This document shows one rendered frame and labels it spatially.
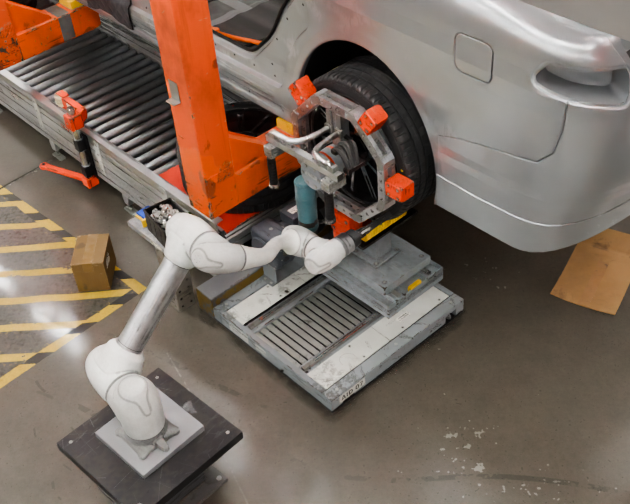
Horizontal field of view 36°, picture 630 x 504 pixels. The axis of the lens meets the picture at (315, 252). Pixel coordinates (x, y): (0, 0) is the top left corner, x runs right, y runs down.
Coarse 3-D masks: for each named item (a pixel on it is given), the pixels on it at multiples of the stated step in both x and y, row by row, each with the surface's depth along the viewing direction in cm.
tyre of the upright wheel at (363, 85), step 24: (336, 72) 383; (360, 72) 378; (384, 72) 377; (360, 96) 372; (384, 96) 370; (408, 96) 373; (408, 120) 370; (312, 144) 415; (408, 144) 369; (408, 168) 372; (432, 168) 381; (432, 192) 398
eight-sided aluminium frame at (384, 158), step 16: (320, 96) 378; (336, 96) 377; (304, 112) 391; (336, 112) 374; (352, 112) 368; (304, 128) 405; (304, 144) 412; (368, 144) 369; (384, 144) 370; (384, 160) 368; (384, 176) 372; (320, 192) 412; (336, 192) 412; (384, 192) 377; (336, 208) 410; (352, 208) 403; (368, 208) 391; (384, 208) 382
